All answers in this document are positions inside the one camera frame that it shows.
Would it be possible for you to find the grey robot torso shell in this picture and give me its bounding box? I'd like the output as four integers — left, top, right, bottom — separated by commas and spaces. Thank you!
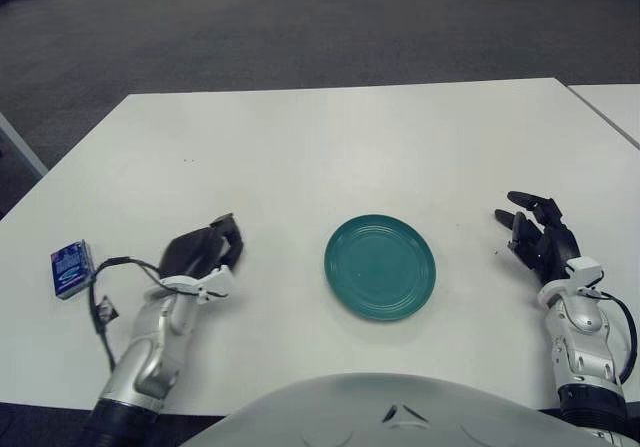
179, 372, 609, 447

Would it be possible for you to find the adjacent white table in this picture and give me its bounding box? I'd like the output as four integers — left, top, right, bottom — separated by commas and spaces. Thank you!
567, 84, 640, 149

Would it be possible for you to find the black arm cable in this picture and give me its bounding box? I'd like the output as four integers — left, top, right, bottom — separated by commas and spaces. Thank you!
587, 289, 639, 386
88, 255, 229, 371

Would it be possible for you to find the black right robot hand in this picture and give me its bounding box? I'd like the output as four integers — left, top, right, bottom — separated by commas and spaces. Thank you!
493, 190, 604, 293

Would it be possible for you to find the teal round plate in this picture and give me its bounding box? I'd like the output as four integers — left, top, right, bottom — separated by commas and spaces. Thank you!
323, 213, 437, 323

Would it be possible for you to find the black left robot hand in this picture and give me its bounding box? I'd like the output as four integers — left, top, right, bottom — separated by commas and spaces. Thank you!
147, 212, 246, 307

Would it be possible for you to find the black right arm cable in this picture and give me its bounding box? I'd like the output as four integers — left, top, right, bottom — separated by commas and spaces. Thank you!
587, 289, 639, 386

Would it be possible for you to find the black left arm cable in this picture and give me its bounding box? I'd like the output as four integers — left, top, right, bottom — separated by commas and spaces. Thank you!
88, 255, 229, 371

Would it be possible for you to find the blue gum pack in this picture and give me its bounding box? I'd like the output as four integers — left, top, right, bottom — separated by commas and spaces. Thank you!
49, 238, 97, 300

